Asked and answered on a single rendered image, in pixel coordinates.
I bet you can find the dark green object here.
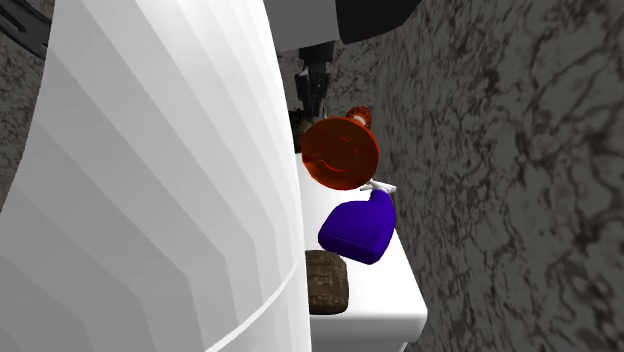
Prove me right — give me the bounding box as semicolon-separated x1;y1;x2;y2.
288;108;314;155

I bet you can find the small red white round object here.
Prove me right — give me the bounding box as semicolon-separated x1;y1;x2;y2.
344;105;374;130

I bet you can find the orange red bowl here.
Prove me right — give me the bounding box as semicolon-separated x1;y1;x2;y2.
299;116;381;192

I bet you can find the blue spray bottle white nozzle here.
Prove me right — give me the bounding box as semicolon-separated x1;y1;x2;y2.
317;178;398;266

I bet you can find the brown rectangular block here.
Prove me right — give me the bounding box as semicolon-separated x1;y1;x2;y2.
304;249;350;316

